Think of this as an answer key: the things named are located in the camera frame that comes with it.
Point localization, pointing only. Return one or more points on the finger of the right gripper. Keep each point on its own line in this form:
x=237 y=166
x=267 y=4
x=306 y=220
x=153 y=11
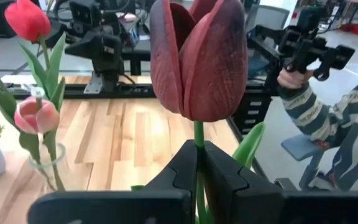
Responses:
x=73 y=50

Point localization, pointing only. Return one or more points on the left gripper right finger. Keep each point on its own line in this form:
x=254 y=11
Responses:
x=259 y=207

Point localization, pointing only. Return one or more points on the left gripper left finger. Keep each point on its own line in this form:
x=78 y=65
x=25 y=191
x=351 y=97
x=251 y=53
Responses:
x=110 y=207

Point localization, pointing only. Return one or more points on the pink artificial tulip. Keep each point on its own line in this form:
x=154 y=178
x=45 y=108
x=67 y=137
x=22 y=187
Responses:
x=47 y=118

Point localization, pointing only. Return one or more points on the dark red artificial tulip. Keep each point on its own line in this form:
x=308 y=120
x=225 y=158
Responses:
x=204 y=62

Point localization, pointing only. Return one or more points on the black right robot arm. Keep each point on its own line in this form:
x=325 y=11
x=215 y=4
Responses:
x=107 y=73

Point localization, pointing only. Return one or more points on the blue stool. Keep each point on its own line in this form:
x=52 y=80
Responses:
x=303 y=147

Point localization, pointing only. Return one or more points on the small clear glass vase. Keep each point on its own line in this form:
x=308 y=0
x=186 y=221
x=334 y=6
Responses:
x=33 y=166

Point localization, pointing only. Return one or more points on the black drawer cabinet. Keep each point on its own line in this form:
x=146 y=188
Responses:
x=252 y=109

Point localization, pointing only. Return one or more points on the person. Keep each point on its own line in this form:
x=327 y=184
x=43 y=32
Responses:
x=353 y=124

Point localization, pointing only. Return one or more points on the person's hand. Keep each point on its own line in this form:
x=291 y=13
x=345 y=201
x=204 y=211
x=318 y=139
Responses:
x=292 y=79

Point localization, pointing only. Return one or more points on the red storage bin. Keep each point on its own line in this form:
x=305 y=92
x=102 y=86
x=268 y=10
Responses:
x=356 y=29

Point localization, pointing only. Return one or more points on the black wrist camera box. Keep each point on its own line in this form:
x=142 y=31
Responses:
x=84 y=12

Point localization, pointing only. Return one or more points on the black table edge rail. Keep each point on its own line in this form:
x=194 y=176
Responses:
x=120 y=91

